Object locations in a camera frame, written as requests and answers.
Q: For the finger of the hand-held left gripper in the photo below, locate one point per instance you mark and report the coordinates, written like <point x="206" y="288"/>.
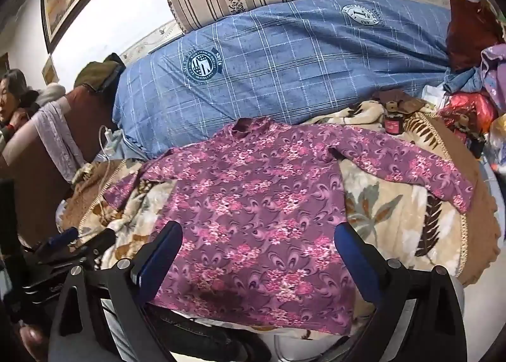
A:
<point x="63" y="236"/>
<point x="99" y="241"/>

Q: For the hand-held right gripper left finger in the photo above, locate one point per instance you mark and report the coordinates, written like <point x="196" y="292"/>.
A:
<point x="158" y="263"/>

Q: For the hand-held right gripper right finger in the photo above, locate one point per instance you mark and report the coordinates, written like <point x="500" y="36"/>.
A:
<point x="355" y="255"/>

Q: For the purple floral shirt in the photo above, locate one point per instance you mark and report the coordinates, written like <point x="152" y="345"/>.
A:
<point x="257" y="208"/>

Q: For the brown armchair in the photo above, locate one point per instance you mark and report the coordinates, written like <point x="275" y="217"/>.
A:
<point x="35" y="188"/>

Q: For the beige leaf-print fleece blanket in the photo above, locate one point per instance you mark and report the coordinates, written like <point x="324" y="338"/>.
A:
<point x="379" y="204"/>

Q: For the lavender cloth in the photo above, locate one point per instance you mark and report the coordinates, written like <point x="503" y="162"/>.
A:
<point x="59" y="136"/>

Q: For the small red jar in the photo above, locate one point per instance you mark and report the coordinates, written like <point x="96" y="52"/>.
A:
<point x="393" y="125"/>

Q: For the brown crumpled cloth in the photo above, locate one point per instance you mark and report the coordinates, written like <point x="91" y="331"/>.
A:
<point x="399" y="99"/>

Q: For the dark green cloth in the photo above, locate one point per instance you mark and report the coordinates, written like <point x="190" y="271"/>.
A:
<point x="95" y="71"/>

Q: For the red plastic bag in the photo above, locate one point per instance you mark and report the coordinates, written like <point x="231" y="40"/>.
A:
<point x="470" y="109"/>

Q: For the blue plaid quilt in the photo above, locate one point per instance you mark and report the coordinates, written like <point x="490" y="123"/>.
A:
<point x="296" y="69"/>

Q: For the light purple cloth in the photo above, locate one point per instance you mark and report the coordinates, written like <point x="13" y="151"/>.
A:
<point x="494" y="73"/>

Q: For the dark red cloth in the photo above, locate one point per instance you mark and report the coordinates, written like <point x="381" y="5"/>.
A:
<point x="470" y="30"/>

